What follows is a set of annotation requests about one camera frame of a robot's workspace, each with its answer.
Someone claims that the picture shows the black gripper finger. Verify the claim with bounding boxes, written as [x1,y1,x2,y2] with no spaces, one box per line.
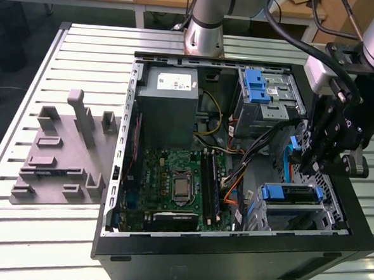
[299,95,329,175]
[318,105,347,175]

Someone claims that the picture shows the hard disk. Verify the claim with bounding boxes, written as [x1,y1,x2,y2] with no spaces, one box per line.
[246,181,325,234]

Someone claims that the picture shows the metal disk bay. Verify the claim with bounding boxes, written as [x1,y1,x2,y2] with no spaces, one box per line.
[243,180,344,238]

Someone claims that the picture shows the metal optical drive cage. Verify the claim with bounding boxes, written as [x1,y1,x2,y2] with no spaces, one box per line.
[231,66,309,141]

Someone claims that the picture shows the blue plastic drive latch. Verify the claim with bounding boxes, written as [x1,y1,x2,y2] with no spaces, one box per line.
[243,68,273,105]

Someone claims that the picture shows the wooden cabinet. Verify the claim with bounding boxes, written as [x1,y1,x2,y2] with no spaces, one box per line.
[315,0,374,47]

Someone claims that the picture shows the black RAM slot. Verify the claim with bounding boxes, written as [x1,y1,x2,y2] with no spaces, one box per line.
[197,150,213,224]

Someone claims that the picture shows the CPU socket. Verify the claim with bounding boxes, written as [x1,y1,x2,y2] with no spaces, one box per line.
[167,169,199,210]

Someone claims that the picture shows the silver CPU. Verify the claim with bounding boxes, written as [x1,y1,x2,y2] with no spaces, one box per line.
[172,179,191,198]

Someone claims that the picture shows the grey power supply unit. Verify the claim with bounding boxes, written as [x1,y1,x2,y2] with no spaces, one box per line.
[132,63,202,151]

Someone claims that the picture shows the green motherboard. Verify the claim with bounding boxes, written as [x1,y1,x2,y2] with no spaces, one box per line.
[117,144,241,238]

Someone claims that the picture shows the black graphics card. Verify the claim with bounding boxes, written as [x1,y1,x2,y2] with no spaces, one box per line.
[143,208,199,233]

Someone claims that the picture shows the black PC case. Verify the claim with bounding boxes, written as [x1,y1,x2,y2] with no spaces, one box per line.
[88,48,374,280]

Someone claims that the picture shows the grey parts rack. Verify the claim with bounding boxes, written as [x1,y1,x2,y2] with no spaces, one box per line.
[8,84,124,211]

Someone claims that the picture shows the RAM stick with blue label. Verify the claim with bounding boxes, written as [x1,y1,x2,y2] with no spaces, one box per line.
[34,167,70,179]

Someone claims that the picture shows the grey side wrist camera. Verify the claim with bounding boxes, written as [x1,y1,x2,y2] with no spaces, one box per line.
[340,151,371,180]

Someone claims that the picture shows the blue data wire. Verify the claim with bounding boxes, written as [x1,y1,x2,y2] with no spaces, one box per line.
[281,134,304,186]

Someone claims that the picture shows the black cable bundle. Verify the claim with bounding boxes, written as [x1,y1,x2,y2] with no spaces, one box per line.
[224,117,303,186]

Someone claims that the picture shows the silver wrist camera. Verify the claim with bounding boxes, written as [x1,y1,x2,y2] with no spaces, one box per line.
[304,54,340,93]

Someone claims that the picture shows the red orange wire bundle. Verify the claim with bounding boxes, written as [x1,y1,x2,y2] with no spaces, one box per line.
[226,117,249,156]

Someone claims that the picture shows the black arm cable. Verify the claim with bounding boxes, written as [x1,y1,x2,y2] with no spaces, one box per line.
[261,0,370,106]

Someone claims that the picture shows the yellow wire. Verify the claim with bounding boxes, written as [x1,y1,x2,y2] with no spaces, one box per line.
[193,89,224,138]

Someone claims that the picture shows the white connector coloured wires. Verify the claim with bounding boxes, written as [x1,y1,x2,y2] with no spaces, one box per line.
[221,167,246,189]

